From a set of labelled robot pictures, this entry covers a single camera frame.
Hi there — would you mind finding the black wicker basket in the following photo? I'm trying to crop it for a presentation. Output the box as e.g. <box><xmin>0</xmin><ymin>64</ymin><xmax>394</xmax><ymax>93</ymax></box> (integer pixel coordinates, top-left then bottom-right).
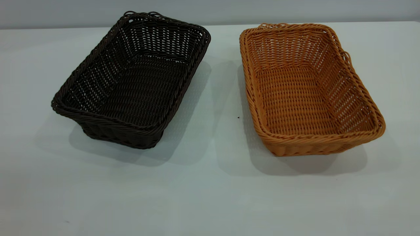
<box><xmin>51</xmin><ymin>11</ymin><xmax>211</xmax><ymax>150</ymax></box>

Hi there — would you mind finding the orange wicker basket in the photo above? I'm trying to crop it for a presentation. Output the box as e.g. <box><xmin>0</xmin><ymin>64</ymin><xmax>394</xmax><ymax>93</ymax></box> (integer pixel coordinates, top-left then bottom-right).
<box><xmin>239</xmin><ymin>22</ymin><xmax>386</xmax><ymax>157</ymax></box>

